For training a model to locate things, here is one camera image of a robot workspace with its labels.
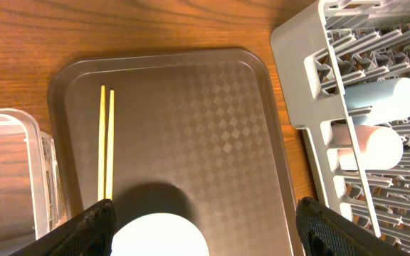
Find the light blue bowl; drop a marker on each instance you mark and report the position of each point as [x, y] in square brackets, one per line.
[159, 234]

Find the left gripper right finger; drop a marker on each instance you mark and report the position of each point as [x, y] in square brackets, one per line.
[324, 232]

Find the wooden chopstick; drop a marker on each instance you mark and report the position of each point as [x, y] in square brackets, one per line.
[110, 147]
[101, 145]

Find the pink plastic cup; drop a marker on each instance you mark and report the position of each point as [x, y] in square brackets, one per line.
[380, 148]

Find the grey plastic dishwasher rack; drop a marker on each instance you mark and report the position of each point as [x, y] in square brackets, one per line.
[329, 46]

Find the dark brown serving tray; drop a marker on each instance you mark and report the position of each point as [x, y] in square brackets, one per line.
[197, 134]

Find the clear plastic bin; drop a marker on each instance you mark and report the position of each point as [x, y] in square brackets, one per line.
[32, 203]

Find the light blue plastic cup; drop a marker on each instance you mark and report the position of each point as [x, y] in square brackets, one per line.
[389, 101]

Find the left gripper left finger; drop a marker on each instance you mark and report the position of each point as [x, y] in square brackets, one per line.
[89, 233]

